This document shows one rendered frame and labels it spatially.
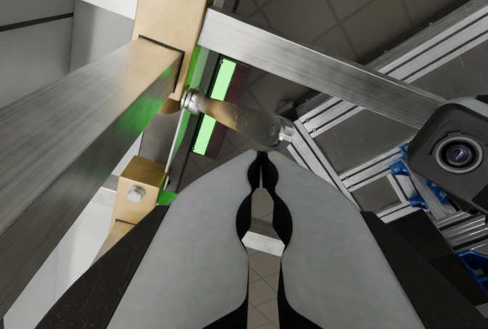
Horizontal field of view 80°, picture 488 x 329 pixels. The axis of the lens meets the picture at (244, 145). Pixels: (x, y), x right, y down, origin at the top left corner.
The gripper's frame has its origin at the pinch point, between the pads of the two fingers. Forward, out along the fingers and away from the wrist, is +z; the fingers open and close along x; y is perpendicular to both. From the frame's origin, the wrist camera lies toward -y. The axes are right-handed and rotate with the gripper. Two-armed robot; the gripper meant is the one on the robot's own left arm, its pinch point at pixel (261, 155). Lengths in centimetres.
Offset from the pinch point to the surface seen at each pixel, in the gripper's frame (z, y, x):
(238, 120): 4.0, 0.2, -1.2
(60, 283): 39, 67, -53
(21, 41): 27.2, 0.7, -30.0
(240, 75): 30.6, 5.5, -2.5
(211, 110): 9.3, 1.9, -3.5
